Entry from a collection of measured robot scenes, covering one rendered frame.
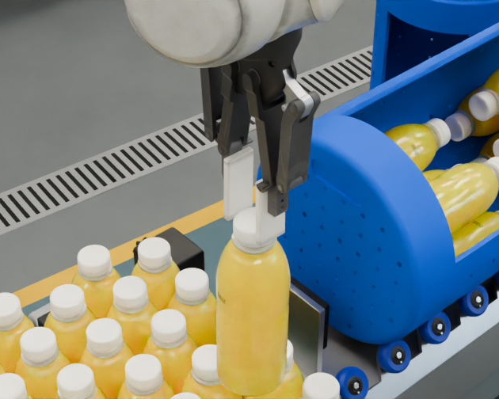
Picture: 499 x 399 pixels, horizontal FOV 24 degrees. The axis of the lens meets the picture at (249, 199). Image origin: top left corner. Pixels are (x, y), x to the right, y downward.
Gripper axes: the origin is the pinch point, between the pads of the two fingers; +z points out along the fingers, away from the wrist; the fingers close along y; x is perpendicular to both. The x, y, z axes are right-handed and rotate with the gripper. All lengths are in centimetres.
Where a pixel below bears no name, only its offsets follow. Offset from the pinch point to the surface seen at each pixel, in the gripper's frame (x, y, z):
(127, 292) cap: 0.9, 21.1, 26.9
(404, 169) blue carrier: -28.2, 6.7, 15.1
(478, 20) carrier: -92, 47, 38
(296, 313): -17.2, 11.9, 35.0
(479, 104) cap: -57, 19, 25
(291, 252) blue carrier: -23.4, 19.7, 33.9
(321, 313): -17.5, 8.0, 32.1
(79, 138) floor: -88, 181, 137
